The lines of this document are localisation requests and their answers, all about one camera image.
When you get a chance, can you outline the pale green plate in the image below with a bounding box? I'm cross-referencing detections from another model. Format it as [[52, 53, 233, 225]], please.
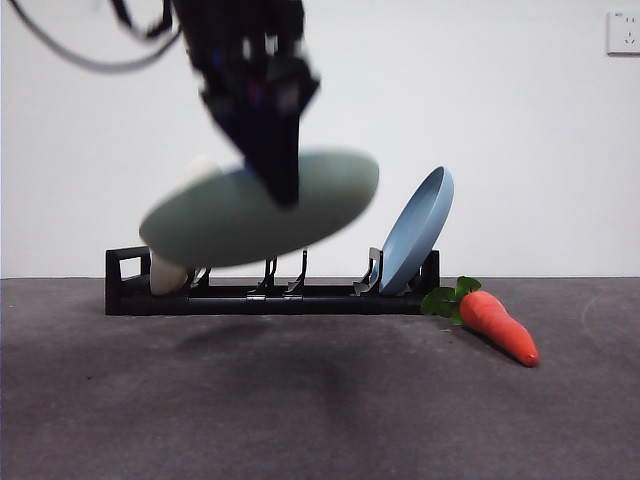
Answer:
[[138, 145, 380, 269]]

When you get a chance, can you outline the orange carrot with green leaves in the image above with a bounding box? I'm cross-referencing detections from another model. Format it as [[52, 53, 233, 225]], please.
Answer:
[[419, 275, 541, 369]]

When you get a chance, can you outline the black plate rack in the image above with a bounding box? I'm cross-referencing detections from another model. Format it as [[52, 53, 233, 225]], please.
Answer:
[[104, 244, 441, 317]]

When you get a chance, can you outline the blue plate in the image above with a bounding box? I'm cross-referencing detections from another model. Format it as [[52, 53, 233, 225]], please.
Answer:
[[378, 166, 456, 295]]

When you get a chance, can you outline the cream white plate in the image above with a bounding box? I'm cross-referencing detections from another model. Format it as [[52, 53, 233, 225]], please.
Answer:
[[149, 153, 221, 296]]

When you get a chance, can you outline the black cable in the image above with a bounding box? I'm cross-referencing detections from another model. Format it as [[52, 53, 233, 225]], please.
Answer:
[[7, 0, 184, 75], [110, 0, 177, 39]]

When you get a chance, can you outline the white wall socket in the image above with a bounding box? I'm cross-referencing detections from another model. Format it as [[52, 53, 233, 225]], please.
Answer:
[[606, 10, 640, 57]]

